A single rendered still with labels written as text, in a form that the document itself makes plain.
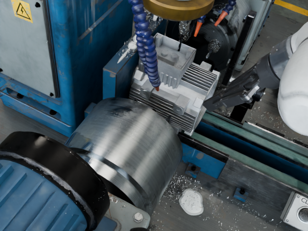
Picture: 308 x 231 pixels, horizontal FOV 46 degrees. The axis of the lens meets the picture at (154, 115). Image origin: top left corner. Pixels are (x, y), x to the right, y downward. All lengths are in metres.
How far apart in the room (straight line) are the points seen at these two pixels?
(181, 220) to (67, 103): 0.46
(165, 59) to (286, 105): 0.48
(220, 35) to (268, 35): 0.62
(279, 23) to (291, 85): 1.29
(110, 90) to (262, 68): 0.38
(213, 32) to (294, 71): 0.59
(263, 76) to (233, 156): 0.35
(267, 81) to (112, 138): 0.34
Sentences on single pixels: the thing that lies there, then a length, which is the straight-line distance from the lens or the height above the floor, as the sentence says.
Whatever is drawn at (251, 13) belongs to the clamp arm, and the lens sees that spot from 0.98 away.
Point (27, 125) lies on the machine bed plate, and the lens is 1.23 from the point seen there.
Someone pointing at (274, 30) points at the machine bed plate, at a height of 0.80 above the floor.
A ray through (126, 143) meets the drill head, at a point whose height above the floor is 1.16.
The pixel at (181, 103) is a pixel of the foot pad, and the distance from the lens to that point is 0.93.
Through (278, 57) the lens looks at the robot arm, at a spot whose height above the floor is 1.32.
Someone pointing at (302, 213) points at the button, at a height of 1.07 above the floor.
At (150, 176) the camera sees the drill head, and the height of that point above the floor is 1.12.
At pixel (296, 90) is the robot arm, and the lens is 0.55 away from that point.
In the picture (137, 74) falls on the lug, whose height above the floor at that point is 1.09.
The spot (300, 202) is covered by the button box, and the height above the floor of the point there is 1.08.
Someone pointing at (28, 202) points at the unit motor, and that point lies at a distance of 0.47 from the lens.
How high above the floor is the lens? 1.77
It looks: 51 degrees down
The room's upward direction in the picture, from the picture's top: 11 degrees clockwise
